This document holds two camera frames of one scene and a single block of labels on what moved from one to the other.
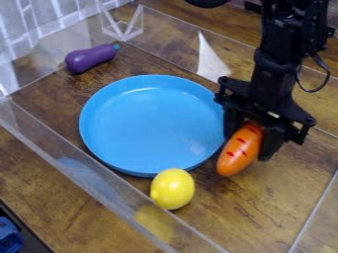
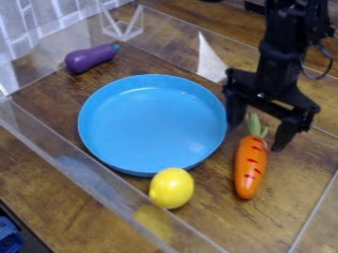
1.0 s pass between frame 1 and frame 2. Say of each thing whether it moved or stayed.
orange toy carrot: moved
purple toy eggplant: stayed
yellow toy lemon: stayed
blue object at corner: stayed
